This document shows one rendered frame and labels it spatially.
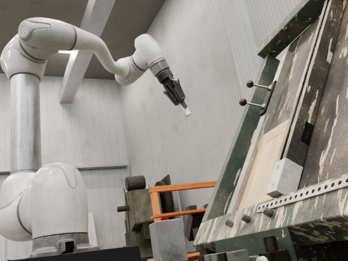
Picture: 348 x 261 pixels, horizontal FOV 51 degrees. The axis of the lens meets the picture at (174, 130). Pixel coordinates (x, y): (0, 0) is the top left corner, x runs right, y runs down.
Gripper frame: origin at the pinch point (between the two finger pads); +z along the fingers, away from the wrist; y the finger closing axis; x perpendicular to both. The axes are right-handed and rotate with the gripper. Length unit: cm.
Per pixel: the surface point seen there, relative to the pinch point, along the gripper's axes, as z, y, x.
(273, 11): -105, 168, -357
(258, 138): 29.2, -14.5, -16.4
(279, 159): 38, -45, 11
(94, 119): -247, 859, -347
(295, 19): -13, -27, -73
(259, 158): 36.7, -18.0, -6.6
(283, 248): 58, -50, 34
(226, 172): 36.0, 10.4, -9.3
